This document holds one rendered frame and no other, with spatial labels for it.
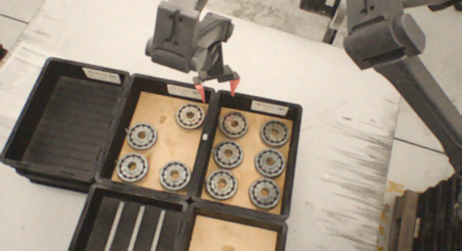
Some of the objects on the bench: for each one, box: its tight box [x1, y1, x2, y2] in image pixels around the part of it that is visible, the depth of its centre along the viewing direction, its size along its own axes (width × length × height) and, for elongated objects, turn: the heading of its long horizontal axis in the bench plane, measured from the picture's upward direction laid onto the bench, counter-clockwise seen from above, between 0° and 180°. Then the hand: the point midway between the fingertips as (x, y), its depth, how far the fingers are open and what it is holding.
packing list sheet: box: [0, 41, 66, 118], centre depth 158 cm, size 33×23×1 cm
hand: (218, 96), depth 127 cm, fingers open, 9 cm apart
